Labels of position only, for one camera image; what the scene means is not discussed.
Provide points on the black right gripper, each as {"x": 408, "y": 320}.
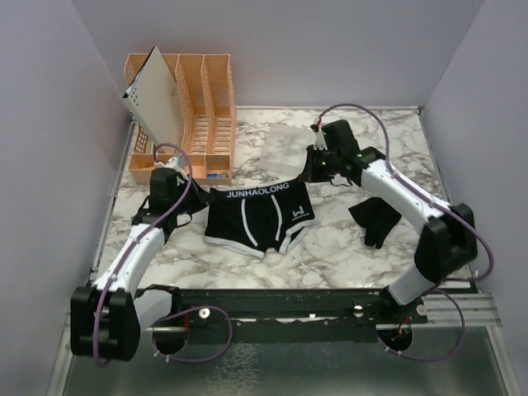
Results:
{"x": 309, "y": 173}

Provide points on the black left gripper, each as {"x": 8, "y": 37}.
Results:
{"x": 202, "y": 199}

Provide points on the black white boxer briefs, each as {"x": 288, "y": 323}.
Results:
{"x": 254, "y": 220}

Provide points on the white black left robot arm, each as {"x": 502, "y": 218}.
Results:
{"x": 109, "y": 315}

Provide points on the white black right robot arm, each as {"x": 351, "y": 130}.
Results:
{"x": 446, "y": 242}

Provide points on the clear plastic box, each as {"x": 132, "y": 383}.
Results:
{"x": 284, "y": 151}

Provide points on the blue clips in organizer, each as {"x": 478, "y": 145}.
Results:
{"x": 216, "y": 175}

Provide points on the black folded garment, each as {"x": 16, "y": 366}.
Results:
{"x": 377, "y": 218}

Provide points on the white booklet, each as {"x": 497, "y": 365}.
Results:
{"x": 153, "y": 99}

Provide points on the orange plastic desk organizer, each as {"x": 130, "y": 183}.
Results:
{"x": 207, "y": 100}

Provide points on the aluminium frame rail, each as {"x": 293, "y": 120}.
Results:
{"x": 478, "y": 310}

